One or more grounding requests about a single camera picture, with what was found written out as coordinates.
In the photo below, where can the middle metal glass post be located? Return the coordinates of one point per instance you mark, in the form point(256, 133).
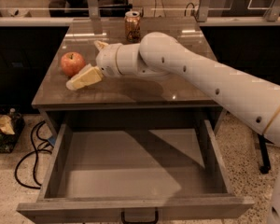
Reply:
point(202, 11)

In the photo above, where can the gold soda can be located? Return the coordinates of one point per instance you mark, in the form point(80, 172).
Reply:
point(132, 26)

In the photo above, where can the left metal glass post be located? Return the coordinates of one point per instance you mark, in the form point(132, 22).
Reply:
point(93, 8)

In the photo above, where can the black office chair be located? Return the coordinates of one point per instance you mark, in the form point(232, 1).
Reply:
point(68, 8)

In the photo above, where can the black stand leg with caster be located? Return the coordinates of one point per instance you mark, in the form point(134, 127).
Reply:
point(266, 165)

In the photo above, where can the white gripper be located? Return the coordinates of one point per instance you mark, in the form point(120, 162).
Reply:
point(106, 60)

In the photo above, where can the grey cabinet with glossy top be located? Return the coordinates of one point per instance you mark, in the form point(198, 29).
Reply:
point(53, 98)

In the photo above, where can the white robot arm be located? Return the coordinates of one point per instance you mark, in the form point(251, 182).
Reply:
point(254, 101)

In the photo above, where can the red apple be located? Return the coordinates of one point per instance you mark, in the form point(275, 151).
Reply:
point(71, 63)

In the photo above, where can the bin with snack bags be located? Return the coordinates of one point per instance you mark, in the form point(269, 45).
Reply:
point(11, 126)

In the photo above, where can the black drawer handle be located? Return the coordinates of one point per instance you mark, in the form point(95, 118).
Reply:
point(139, 218)

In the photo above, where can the open grey top drawer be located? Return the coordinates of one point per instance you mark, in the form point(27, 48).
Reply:
point(95, 175)

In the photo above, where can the metal glass post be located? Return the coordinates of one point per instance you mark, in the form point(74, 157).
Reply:
point(93, 8)
point(202, 11)
point(273, 12)

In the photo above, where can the right metal glass post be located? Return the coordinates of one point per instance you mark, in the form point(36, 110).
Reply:
point(273, 12)

